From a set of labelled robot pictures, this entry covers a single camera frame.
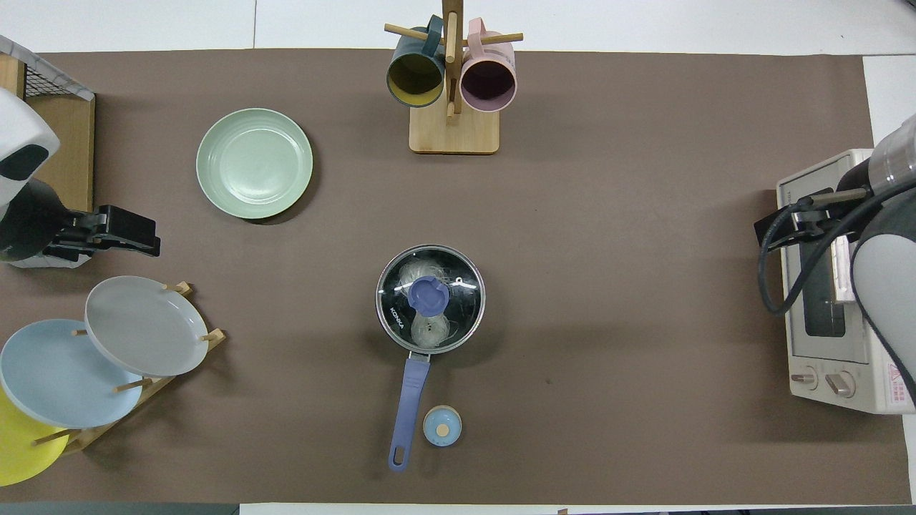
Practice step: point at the marble patterned panel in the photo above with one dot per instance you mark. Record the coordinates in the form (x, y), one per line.
(50, 68)

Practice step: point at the glass lid with blue knob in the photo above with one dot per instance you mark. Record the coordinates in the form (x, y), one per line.
(429, 295)

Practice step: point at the light green plate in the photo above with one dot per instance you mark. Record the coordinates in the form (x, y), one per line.
(254, 163)

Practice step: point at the pink mug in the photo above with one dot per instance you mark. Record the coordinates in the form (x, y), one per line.
(488, 82)

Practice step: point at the small blue kitchen timer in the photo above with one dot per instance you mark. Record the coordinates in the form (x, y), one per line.
(442, 425)

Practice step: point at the white vermicelli bundle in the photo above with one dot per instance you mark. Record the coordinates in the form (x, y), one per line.
(429, 332)

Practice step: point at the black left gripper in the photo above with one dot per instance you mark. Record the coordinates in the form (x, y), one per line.
(28, 222)

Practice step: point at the white toaster oven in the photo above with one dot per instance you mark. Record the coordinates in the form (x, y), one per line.
(816, 357)

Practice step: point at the yellow plate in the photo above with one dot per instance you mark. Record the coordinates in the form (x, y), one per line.
(21, 450)

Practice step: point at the light blue plate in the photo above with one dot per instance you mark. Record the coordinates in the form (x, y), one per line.
(57, 375)

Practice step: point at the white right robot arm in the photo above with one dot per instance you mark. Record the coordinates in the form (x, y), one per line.
(887, 286)

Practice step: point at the grey plate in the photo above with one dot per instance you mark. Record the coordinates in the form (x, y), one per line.
(143, 325)

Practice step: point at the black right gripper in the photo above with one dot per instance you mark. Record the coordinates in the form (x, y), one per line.
(855, 187)

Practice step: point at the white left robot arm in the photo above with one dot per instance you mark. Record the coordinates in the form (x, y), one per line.
(21, 129)

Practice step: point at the dark teal mug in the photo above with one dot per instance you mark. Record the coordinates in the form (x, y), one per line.
(415, 75)

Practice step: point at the wooden plate rack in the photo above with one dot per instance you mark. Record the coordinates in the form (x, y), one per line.
(86, 438)

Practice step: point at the dark blue saucepan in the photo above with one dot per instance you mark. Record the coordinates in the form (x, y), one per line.
(411, 400)

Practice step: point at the wooden shelf rack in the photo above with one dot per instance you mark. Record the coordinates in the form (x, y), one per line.
(71, 157)

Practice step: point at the wooden mug rack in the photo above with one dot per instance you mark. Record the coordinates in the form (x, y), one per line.
(454, 136)

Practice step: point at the brown table mat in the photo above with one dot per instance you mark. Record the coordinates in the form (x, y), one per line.
(608, 286)

